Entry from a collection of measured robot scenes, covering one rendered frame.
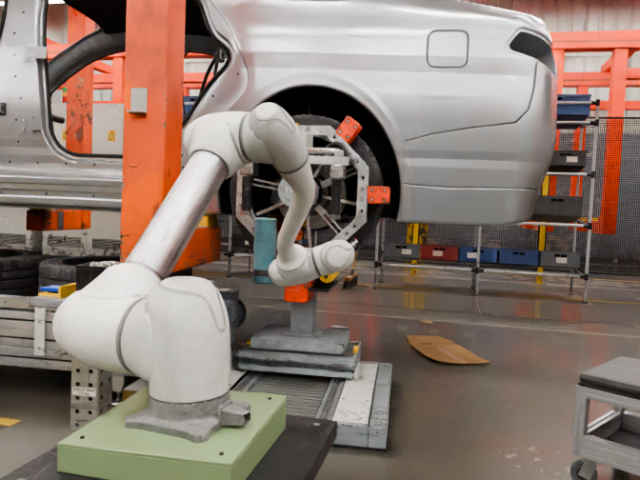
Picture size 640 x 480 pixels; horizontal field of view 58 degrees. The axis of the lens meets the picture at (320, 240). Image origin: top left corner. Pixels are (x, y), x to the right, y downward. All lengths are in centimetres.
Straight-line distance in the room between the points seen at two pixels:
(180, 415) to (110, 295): 28
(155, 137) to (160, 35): 36
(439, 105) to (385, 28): 40
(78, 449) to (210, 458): 24
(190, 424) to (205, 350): 14
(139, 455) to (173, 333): 21
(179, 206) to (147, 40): 97
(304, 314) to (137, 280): 140
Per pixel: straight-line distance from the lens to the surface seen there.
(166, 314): 110
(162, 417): 115
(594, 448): 193
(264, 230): 227
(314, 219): 262
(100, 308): 123
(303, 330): 257
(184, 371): 111
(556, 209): 602
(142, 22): 227
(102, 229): 724
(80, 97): 555
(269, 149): 150
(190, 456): 106
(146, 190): 217
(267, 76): 262
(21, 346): 257
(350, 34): 261
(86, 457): 115
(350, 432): 201
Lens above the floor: 78
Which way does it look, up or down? 3 degrees down
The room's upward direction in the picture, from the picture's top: 2 degrees clockwise
